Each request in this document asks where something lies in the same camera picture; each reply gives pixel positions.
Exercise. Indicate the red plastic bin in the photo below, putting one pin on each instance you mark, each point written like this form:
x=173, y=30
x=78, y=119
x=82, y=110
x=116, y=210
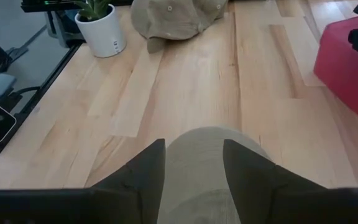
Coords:
x=343, y=77

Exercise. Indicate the black aluminium table frame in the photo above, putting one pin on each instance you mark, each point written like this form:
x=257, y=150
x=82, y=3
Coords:
x=42, y=90

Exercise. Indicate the small potted plant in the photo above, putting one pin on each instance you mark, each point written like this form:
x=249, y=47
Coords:
x=104, y=34

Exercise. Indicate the green succulent plant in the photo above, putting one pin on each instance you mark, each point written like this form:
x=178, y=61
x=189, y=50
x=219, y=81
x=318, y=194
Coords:
x=93, y=9

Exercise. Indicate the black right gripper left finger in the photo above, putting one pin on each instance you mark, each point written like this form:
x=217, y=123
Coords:
x=149, y=174

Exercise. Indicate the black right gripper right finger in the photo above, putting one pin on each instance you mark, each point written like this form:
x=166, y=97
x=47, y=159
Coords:
x=247, y=177

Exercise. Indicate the khaki cap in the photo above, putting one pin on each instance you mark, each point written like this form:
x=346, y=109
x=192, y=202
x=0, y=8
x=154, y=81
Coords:
x=194, y=174
x=172, y=21

